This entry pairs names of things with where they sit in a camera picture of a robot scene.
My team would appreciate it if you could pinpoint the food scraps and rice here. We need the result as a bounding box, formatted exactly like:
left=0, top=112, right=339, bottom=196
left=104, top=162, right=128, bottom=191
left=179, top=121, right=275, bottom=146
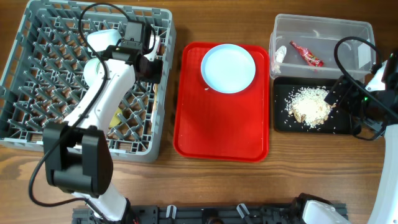
left=284, top=86, right=336, bottom=129

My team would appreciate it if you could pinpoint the green bowl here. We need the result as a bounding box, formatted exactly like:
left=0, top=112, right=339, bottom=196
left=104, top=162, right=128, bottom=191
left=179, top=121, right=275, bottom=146
left=83, top=58, right=103, bottom=88

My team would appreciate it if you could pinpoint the light blue small bowl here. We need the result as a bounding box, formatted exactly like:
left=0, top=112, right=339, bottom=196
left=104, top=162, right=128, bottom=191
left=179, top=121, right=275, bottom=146
left=86, top=29, right=122, bottom=52

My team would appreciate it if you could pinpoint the yellow cup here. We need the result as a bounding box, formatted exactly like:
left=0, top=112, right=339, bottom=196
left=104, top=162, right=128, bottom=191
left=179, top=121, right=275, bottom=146
left=109, top=108, right=123, bottom=128

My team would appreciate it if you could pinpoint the wooden chopstick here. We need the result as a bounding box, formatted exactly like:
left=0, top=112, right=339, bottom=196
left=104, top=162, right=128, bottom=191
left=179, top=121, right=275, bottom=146
left=153, top=84, right=158, bottom=110

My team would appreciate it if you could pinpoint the white plastic fork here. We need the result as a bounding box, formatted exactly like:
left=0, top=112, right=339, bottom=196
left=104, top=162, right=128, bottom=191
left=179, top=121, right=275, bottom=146
left=150, top=84, right=158, bottom=123

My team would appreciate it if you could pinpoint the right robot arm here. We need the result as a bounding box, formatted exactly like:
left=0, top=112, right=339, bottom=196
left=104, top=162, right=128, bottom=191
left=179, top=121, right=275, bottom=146
left=358, top=50, right=397, bottom=224

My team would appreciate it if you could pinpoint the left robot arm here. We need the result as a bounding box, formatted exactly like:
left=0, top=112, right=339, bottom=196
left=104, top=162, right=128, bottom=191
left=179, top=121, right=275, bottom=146
left=40, top=21, right=163, bottom=223

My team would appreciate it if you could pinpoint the black waste tray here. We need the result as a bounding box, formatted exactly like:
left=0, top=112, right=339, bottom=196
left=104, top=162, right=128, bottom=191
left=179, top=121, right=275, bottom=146
left=273, top=77, right=355, bottom=135

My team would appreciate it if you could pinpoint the grey dishwasher rack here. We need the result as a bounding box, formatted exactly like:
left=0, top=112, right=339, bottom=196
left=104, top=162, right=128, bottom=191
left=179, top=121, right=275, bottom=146
left=1, top=1, right=177, bottom=162

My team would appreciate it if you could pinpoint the red wrapper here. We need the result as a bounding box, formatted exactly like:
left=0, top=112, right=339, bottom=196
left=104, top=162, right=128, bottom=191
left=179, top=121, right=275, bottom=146
left=289, top=41, right=324, bottom=67

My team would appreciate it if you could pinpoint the light blue plate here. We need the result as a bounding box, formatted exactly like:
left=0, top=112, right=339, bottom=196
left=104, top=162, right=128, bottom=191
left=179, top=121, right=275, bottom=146
left=200, top=44, right=256, bottom=94

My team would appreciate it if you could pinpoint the red plastic tray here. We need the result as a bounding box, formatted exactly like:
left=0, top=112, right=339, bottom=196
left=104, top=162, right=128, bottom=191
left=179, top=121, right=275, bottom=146
left=173, top=42, right=270, bottom=162

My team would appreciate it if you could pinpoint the clear plastic bin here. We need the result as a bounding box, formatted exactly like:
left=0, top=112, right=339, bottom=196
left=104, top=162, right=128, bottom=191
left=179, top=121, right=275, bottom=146
left=269, top=14, right=375, bottom=79

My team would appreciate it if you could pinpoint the crumpled white wrapper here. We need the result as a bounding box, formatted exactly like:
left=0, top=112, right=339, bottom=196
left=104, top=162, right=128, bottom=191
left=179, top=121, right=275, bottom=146
left=272, top=45, right=287, bottom=74

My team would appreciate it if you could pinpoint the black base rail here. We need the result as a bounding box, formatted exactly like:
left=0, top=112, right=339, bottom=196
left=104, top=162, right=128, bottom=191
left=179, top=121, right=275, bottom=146
left=73, top=203, right=348, bottom=224

